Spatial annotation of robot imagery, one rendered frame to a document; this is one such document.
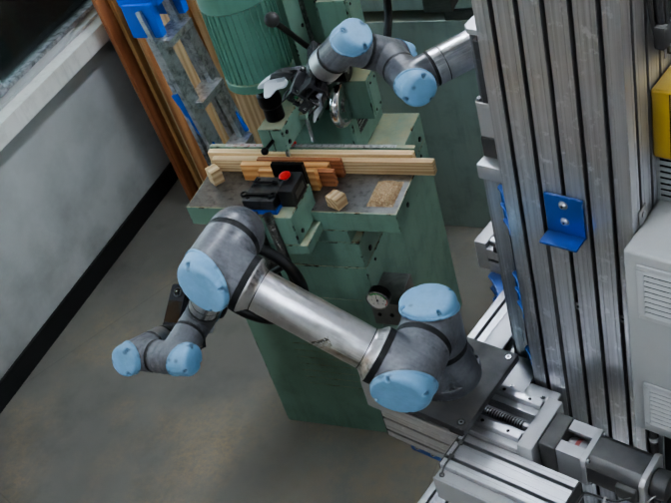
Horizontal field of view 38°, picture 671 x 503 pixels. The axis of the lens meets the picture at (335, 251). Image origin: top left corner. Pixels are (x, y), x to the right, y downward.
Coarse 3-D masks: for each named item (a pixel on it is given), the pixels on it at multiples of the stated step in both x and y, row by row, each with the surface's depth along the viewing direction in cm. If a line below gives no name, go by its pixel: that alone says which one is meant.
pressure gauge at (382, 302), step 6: (372, 288) 248; (378, 288) 247; (384, 288) 248; (366, 294) 248; (372, 294) 248; (378, 294) 247; (384, 294) 247; (390, 294) 249; (366, 300) 250; (372, 300) 249; (378, 300) 249; (384, 300) 248; (372, 306) 251; (378, 306) 250; (384, 306) 249
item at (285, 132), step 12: (288, 108) 251; (264, 120) 249; (288, 120) 247; (300, 120) 253; (264, 132) 246; (276, 132) 245; (288, 132) 246; (264, 144) 249; (276, 144) 248; (288, 144) 248
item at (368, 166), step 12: (216, 156) 266; (228, 156) 265; (240, 156) 263; (252, 156) 262; (228, 168) 265; (240, 168) 264; (348, 168) 250; (360, 168) 249; (372, 168) 248; (384, 168) 246; (396, 168) 245; (408, 168) 243; (420, 168) 242; (432, 168) 241
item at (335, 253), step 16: (384, 128) 282; (400, 128) 280; (416, 128) 282; (368, 144) 278; (384, 144) 276; (400, 144) 274; (416, 144) 282; (352, 240) 247; (368, 240) 252; (304, 256) 256; (320, 256) 254; (336, 256) 252; (352, 256) 250; (368, 256) 252
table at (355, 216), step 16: (224, 176) 265; (240, 176) 263; (352, 176) 251; (368, 176) 249; (384, 176) 247; (400, 176) 246; (416, 176) 247; (208, 192) 261; (224, 192) 259; (240, 192) 258; (320, 192) 249; (352, 192) 245; (368, 192) 244; (400, 192) 241; (416, 192) 247; (192, 208) 258; (208, 208) 256; (224, 208) 254; (320, 208) 244; (352, 208) 240; (368, 208) 239; (384, 208) 237; (400, 208) 237; (320, 224) 244; (336, 224) 243; (352, 224) 241; (368, 224) 240; (384, 224) 238; (400, 224) 238; (304, 240) 241
